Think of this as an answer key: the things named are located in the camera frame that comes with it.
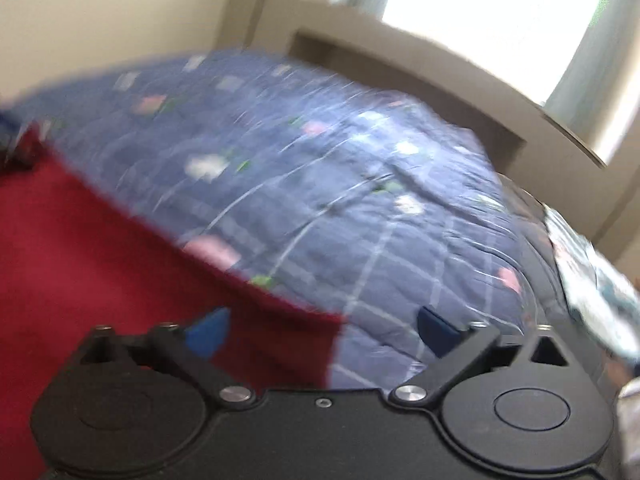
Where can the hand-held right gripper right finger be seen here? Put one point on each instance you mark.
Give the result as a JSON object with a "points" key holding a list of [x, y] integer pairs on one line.
{"points": [[439, 332]]}

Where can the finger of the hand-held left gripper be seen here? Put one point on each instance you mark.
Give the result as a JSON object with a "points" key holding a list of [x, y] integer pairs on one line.
{"points": [[20, 150]]}

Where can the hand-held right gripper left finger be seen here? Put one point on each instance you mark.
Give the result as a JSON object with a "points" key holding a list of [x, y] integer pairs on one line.
{"points": [[207, 332]]}

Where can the red long-sleeved sweater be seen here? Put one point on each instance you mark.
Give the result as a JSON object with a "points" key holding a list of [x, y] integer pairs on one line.
{"points": [[100, 270]]}

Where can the light blue cloth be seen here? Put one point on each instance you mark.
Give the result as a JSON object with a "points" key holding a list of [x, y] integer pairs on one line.
{"points": [[595, 285]]}

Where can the blue checked quilt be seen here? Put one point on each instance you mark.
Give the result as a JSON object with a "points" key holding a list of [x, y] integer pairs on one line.
{"points": [[325, 200]]}

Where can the person's pink clothing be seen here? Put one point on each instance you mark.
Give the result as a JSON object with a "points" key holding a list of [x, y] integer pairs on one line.
{"points": [[627, 410]]}

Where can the beige wooden headboard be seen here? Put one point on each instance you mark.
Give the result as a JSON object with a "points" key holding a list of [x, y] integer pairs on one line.
{"points": [[430, 55]]}

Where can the tall beige wardrobe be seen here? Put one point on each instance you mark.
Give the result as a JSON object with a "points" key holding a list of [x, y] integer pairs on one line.
{"points": [[282, 5]]}

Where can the window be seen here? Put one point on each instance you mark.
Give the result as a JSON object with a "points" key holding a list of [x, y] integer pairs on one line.
{"points": [[490, 20]]}

